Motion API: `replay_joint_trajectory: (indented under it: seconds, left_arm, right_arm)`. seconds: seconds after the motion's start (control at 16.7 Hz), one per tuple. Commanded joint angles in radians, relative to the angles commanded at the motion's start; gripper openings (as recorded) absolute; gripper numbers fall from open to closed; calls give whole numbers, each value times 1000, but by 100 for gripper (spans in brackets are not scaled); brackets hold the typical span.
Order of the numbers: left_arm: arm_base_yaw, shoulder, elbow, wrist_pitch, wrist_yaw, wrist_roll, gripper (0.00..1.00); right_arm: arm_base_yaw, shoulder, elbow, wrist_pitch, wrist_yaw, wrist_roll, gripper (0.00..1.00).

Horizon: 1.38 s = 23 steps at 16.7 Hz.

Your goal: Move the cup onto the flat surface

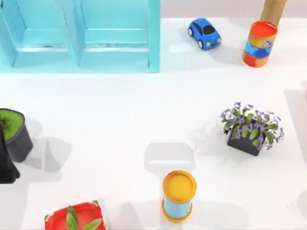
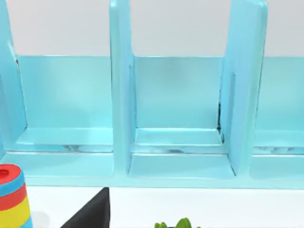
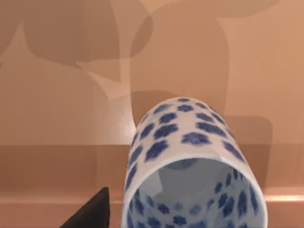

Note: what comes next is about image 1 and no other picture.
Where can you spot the red and blue can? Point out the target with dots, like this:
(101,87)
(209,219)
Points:
(259,45)

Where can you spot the blue toy car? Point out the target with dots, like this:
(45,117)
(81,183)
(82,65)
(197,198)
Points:
(204,33)

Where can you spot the light blue rack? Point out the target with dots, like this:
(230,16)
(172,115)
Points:
(115,36)

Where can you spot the yellow and blue can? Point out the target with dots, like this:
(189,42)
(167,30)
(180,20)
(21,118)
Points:
(178,196)

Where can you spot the tan cylinder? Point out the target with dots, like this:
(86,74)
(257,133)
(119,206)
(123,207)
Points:
(273,12)

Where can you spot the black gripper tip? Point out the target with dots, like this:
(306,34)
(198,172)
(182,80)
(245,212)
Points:
(6,163)

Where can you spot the purple flower plant black pot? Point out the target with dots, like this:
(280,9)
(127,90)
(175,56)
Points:
(251,131)

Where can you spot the red plant pot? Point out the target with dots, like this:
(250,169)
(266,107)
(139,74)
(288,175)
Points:
(76,216)

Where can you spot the grey pot with green moss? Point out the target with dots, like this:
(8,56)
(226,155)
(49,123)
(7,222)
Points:
(16,134)

